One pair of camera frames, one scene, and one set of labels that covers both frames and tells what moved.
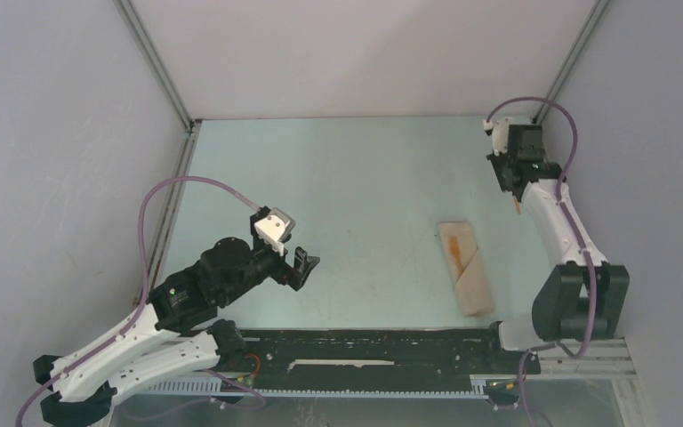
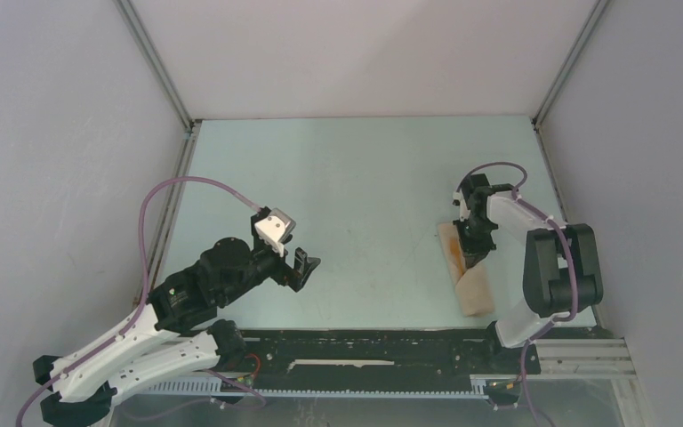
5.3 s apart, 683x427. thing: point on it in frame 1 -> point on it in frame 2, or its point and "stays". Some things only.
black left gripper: (303, 263) stays
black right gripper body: (501, 164) -> (475, 236)
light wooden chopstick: (455, 250) stays
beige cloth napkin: (466, 267) stays
